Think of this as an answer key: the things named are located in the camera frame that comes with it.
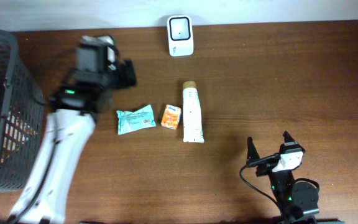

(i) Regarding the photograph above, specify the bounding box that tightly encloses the teal snack packet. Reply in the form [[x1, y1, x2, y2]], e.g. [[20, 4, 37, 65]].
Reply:
[[116, 105, 156, 135]]

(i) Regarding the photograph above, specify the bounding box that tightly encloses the orange Kleenex tissue pack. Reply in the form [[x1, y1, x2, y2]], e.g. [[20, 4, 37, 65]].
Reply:
[[161, 105, 181, 129]]

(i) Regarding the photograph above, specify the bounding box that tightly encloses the white tube with cork cap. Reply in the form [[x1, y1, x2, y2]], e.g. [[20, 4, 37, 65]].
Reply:
[[183, 81, 204, 143]]

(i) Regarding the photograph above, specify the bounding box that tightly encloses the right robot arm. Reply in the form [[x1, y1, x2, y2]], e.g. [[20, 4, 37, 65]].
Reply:
[[239, 131, 342, 223]]

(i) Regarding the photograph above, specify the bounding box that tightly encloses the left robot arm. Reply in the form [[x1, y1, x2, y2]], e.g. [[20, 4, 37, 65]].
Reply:
[[5, 40, 137, 223]]

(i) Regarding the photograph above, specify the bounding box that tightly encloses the white barcode scanner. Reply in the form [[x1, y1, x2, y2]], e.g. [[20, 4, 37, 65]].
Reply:
[[167, 15, 194, 57]]

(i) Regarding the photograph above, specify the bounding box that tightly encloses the dark grey plastic basket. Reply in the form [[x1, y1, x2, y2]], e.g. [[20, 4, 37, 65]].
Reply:
[[0, 30, 44, 193]]

